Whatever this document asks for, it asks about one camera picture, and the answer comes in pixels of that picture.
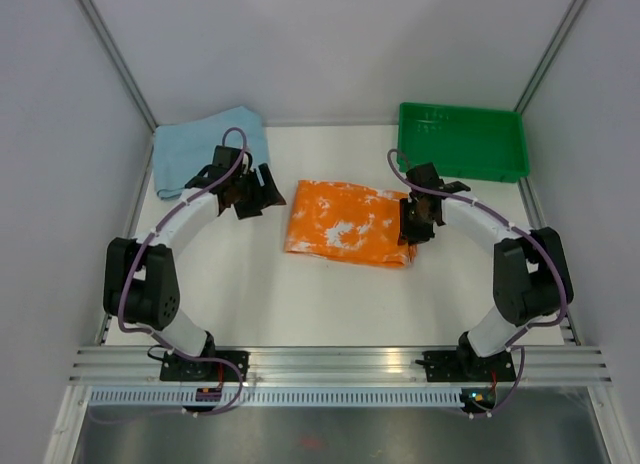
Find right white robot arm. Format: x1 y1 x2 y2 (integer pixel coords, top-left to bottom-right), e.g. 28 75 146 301
399 192 574 380

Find white slotted cable duct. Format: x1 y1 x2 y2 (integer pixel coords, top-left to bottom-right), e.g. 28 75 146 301
89 386 463 408

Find green plastic tray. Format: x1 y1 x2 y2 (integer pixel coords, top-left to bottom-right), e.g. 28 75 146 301
397 102 530 183

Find purple cable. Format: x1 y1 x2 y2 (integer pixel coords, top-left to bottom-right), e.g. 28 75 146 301
387 148 574 419
88 127 246 425

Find aluminium mounting rail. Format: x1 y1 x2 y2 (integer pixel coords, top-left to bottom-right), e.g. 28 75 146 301
68 346 612 387

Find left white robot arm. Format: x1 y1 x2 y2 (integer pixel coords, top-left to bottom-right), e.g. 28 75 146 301
103 163 286 381

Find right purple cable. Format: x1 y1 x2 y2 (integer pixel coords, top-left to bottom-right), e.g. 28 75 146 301
387 148 574 419

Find orange tie-dye trousers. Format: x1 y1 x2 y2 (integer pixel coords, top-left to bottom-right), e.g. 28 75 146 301
284 180 417 268

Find light blue folded trousers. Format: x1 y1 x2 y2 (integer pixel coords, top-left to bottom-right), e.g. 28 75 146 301
152 106 270 201

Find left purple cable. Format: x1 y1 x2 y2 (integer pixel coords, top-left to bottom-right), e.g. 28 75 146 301
88 127 246 425

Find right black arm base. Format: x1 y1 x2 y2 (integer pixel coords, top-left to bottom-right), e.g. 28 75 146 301
414 332 516 383

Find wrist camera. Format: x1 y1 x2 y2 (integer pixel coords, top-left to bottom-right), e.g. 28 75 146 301
209 145 252 179
406 162 444 190

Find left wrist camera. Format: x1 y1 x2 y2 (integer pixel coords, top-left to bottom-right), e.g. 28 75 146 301
209 145 252 179

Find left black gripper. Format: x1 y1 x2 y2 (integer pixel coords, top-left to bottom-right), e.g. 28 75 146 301
231 164 285 221

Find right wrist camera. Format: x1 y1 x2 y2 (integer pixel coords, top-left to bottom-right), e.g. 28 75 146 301
406 162 444 190

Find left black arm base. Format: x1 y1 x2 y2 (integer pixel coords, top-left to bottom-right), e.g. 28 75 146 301
159 350 250 383

